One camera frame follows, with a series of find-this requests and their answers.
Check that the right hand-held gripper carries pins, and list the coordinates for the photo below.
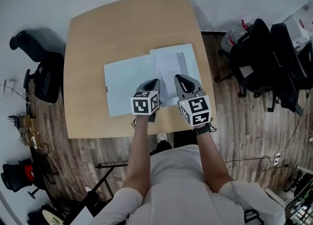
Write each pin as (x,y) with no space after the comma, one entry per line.
(195,106)

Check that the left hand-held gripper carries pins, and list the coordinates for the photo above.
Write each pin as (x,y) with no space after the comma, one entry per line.
(140,106)

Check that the white cloth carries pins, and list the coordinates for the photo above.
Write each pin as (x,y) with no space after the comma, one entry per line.
(168,72)

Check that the person's right forearm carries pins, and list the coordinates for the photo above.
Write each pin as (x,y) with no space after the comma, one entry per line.
(210,160)

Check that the person's left forearm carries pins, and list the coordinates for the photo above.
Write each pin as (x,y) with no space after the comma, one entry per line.
(139,158)

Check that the person's white shoe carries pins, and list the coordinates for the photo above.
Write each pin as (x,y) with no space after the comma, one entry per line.
(162,136)

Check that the person's black trousers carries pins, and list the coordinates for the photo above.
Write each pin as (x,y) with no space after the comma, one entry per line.
(165,146)

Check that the clear plastic bag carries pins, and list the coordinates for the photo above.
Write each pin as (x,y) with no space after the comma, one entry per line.
(232,37)

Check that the black office chair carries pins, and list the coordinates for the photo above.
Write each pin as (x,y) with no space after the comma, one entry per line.
(288,67)
(254,62)
(14,177)
(46,77)

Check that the black metal stand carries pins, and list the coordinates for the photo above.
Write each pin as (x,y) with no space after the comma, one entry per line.
(111,166)

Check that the person's white shirt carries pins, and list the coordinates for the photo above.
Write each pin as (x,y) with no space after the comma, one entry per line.
(178,189)

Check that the white power strip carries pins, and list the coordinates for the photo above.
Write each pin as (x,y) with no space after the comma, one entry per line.
(277,158)
(33,142)

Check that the white cardboard box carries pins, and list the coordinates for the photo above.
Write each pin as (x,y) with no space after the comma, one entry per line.
(299,28)

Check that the small wooden shelf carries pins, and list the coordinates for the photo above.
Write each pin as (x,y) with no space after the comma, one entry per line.
(27,126)

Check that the black router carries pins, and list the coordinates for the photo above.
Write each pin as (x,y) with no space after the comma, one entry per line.
(15,120)

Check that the white board panel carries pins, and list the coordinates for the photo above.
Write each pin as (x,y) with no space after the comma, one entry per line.
(83,218)

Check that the red cloth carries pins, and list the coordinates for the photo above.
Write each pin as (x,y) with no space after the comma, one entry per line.
(29,171)

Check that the white oval disc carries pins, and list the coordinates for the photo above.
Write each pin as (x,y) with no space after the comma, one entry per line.
(50,217)

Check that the black equipment rack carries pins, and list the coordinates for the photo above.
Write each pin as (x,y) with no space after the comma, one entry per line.
(302,207)

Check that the white wall box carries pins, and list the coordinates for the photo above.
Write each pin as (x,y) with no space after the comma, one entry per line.
(9,87)

